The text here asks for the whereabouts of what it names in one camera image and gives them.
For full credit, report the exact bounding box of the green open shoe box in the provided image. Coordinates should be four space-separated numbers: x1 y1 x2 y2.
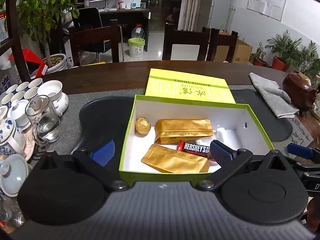
119 94 275 185

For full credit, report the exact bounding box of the white green trash bin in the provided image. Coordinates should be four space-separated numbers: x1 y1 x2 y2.
128 37 145 58

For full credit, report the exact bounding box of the glass pitcher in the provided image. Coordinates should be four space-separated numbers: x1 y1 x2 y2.
25 95 61 146

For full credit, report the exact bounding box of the potted palm red pot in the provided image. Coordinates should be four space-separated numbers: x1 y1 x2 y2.
264 29 303 72

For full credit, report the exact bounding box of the large water bottle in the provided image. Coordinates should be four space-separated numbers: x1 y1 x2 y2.
131 24 144 38

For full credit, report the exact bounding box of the dark wooden desk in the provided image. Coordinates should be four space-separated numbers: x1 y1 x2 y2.
99 8 151 51

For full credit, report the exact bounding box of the dark wooden chair left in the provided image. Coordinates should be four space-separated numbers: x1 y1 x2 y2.
69 20 119 66

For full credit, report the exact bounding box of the Hershey's chocolate bar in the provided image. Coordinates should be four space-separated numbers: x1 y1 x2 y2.
177 140 214 161

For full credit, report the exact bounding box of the grey folded towel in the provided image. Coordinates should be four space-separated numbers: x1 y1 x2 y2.
249 73 299 119

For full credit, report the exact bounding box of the brown wooden pig jar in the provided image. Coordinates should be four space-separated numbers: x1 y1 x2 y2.
282 70 317 116

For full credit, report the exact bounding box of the dark wooden chair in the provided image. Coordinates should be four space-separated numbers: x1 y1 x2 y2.
69 20 119 66
162 23 210 61
206 28 238 63

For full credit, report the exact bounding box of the dark wooden chair right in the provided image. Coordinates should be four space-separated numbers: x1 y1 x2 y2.
206 28 238 63

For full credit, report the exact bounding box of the dark wooden chair middle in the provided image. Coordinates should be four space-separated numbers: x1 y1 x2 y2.
162 23 210 61

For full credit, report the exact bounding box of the white porcelain strainer cup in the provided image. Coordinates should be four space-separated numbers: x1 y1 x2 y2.
37 80 69 117

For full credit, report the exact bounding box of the dark wooden shelf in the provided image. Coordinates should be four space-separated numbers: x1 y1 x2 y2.
1 0 31 82

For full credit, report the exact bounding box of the grey stone tea tray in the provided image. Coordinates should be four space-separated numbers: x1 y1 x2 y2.
28 85 318 166

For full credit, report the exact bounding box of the yellow shoe box lid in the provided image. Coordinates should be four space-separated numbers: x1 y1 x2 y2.
145 68 235 103

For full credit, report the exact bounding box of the lower gold foil pouch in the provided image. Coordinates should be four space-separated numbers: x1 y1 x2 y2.
141 144 210 174

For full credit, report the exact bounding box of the white lidded gaiwan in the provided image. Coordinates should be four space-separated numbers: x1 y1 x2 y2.
7 99 31 131

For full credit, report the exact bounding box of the white refrigerator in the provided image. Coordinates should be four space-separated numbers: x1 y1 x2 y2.
196 0 232 31

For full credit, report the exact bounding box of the upper gold foil pouch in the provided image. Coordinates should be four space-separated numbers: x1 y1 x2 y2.
155 119 213 144

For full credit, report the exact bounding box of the gold foil chocolate ball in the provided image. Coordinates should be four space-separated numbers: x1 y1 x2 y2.
135 118 151 135

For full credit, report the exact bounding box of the large green potted tree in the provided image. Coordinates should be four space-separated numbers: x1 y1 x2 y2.
16 0 79 67

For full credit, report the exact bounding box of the gold foil pouch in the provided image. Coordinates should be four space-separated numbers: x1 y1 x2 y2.
141 144 210 174
155 119 213 144

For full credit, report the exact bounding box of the cardboard box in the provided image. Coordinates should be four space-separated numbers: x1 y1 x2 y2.
214 39 253 64

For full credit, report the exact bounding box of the black office chair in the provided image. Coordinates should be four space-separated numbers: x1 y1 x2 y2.
73 7 111 62

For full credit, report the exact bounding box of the small white tea cup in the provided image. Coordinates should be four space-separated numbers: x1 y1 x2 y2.
5 84 18 94
24 87 38 101
28 77 43 89
15 81 29 93
1 93 14 108
10 91 25 102

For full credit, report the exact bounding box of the white gaiwan lid bowl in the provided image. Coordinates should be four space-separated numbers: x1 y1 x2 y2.
1 154 29 197

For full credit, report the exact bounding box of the blue white porcelain teapot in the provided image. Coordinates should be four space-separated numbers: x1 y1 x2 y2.
0 118 26 158

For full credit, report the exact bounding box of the white plastic wrapper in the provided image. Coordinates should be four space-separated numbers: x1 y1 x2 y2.
196 126 239 150

